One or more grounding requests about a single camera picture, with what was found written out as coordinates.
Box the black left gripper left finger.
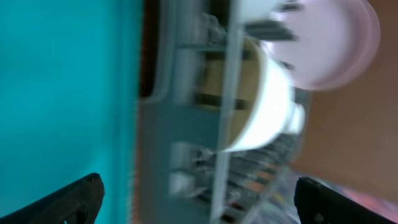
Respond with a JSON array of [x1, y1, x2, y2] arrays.
[[1, 173, 105, 224]]

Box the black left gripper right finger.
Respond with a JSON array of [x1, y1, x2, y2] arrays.
[[294, 177, 394, 224]]

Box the teal plastic tray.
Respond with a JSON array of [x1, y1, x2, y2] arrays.
[[1, 0, 144, 223]]

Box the white bowl with peanuts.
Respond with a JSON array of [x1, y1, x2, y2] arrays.
[[217, 36, 305, 152]]

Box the grey dishwasher rack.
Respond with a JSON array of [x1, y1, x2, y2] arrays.
[[139, 0, 302, 223]]

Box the grey bowl with rice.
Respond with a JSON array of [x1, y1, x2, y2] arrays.
[[240, 0, 282, 23]]

